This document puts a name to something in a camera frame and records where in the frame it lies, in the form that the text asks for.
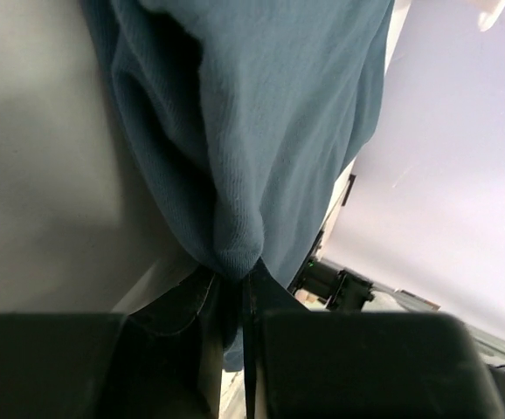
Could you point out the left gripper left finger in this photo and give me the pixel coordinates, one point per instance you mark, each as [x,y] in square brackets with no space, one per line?
[167,360]

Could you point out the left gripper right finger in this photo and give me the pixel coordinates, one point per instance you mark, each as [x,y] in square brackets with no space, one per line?
[261,293]

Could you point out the blue-grey t shirt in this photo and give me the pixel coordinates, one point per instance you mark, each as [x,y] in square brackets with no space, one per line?
[241,115]

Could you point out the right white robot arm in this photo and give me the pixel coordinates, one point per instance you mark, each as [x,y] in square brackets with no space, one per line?
[338,289]

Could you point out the aluminium table edge rail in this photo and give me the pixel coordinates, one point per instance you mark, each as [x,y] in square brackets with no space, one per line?
[339,197]

